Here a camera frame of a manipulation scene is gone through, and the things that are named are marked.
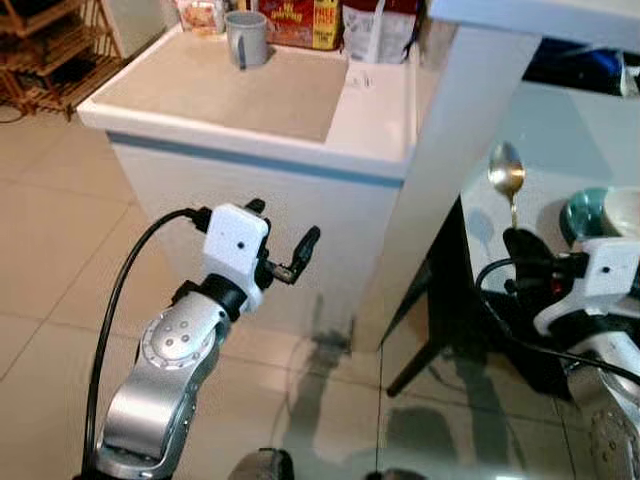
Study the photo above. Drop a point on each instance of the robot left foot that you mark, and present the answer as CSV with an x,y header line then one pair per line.
x,y
262,466

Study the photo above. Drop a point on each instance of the wooden rack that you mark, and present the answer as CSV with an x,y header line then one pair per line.
x,y
50,55

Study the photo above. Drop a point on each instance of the blue object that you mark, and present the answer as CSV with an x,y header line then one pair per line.
x,y
580,65

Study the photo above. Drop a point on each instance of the white printed bag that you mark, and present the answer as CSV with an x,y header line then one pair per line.
x,y
380,30

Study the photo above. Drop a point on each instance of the white counter cabinet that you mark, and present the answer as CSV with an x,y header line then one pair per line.
x,y
260,220

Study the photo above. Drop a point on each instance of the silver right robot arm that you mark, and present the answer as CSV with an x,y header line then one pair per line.
x,y
600,360

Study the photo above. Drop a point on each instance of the red and yellow food box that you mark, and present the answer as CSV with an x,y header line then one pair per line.
x,y
300,22

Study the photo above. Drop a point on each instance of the tall white table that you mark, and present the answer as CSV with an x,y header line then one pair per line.
x,y
450,170

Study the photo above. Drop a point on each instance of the grey mug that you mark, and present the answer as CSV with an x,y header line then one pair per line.
x,y
245,38

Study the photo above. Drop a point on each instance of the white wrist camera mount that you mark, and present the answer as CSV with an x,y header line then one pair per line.
x,y
233,245
612,268

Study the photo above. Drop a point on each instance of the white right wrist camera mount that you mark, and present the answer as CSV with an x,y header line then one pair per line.
x,y
612,268

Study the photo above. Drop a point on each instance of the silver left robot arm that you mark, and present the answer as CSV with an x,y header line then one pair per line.
x,y
165,370

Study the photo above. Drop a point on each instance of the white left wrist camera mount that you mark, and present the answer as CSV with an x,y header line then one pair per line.
x,y
233,245

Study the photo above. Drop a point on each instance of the gold metal spoon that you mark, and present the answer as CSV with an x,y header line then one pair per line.
x,y
506,172

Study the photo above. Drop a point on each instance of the orange snack package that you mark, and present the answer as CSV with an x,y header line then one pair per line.
x,y
203,14

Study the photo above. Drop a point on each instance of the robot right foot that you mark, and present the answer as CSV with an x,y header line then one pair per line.
x,y
395,475

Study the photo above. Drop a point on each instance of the white ceramic bowl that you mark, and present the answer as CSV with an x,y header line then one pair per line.
x,y
622,212

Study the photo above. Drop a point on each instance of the beige counter mat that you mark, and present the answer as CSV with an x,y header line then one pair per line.
x,y
230,95

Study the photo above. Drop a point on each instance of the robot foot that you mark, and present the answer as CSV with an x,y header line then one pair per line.
x,y
395,475
262,466

